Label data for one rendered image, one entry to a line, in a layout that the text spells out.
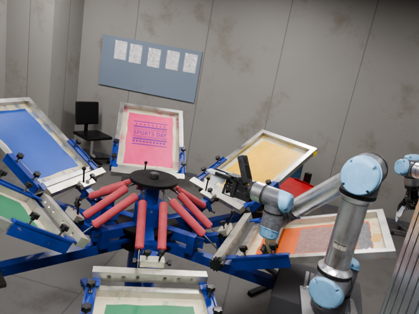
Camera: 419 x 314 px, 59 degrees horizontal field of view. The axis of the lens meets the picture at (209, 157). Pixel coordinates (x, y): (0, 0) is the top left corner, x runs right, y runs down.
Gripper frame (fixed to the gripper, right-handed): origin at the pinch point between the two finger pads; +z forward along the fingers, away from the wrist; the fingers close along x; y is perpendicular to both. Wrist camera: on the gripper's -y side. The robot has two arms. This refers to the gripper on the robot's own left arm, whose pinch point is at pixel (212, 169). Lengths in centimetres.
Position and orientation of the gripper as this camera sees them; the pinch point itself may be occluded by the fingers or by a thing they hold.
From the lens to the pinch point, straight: 153.1
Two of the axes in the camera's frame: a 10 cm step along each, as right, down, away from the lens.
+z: -8.1, -2.9, 5.1
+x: 5.4, 0.1, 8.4
